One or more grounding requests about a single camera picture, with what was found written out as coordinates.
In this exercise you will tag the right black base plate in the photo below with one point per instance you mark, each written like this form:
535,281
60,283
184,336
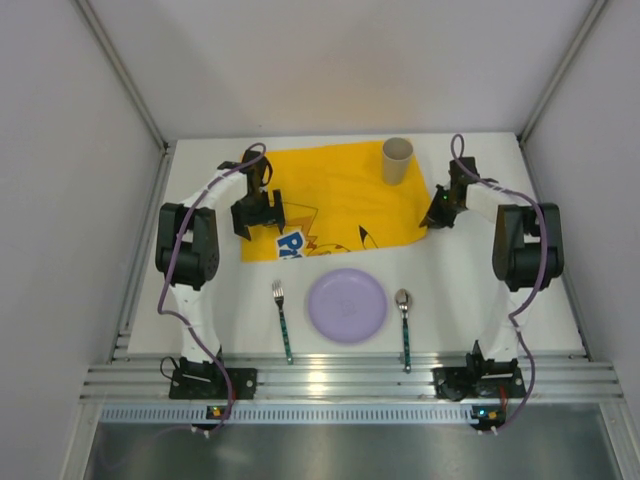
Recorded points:
460,383

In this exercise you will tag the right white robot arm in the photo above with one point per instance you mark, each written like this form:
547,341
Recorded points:
527,254

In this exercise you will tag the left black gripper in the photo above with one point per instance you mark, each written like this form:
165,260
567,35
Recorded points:
256,214

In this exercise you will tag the purple plastic plate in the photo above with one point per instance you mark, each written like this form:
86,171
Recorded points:
347,305

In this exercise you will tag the fork with green handle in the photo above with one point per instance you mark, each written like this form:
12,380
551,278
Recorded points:
278,295

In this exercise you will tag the beige paper cup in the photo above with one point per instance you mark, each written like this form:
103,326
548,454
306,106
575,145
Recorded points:
397,154

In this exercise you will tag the spoon with green handle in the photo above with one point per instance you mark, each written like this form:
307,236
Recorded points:
403,302

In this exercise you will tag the aluminium front rail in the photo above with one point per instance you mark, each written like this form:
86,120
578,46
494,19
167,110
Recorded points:
329,377

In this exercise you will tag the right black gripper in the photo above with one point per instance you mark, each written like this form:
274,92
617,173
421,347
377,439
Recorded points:
442,210

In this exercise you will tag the yellow cloth placemat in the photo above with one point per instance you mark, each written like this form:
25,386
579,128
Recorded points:
336,201

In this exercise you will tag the perforated cable duct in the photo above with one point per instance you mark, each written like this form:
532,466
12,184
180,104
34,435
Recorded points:
299,414

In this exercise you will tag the left aluminium frame post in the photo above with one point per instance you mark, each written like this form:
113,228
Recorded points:
122,73

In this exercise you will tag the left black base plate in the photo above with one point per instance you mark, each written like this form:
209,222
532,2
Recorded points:
240,382

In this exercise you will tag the right aluminium frame post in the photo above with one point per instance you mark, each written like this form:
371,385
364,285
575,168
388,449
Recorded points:
562,68

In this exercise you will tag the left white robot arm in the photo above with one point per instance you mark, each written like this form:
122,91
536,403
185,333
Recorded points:
197,246

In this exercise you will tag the aluminium frame post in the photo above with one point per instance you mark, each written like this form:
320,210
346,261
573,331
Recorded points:
122,73
562,68

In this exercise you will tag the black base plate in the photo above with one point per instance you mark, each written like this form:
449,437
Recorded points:
460,383
240,382

